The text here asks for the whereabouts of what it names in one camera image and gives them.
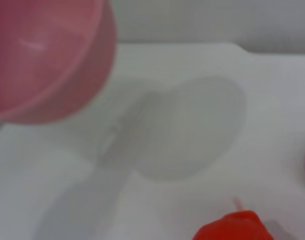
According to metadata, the pink plastic bowl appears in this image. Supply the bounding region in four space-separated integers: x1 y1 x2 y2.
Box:
0 0 118 125

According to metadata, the orange toy fruit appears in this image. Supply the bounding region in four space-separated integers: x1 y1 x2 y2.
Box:
192 196 275 240

